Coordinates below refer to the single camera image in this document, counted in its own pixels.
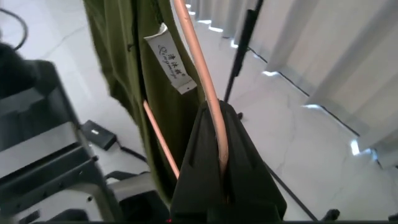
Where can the white curtain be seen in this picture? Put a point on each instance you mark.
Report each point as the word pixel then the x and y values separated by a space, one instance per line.
pixel 311 46

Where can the black power adapter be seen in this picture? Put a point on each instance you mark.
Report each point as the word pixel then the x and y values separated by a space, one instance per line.
pixel 98 134

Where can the green printed shirt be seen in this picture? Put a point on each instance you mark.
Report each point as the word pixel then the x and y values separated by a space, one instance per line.
pixel 118 46

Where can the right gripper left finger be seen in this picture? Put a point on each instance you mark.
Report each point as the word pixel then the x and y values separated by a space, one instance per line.
pixel 196 193

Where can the pink clothes hanger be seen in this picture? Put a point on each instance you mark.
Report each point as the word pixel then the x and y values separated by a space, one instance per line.
pixel 201 62

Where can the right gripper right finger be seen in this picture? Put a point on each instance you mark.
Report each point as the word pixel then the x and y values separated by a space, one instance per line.
pixel 255 193

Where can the black clothes rack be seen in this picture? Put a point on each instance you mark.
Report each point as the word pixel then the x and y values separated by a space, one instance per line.
pixel 245 40

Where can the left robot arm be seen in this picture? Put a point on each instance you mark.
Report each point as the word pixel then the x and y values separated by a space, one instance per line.
pixel 15 68

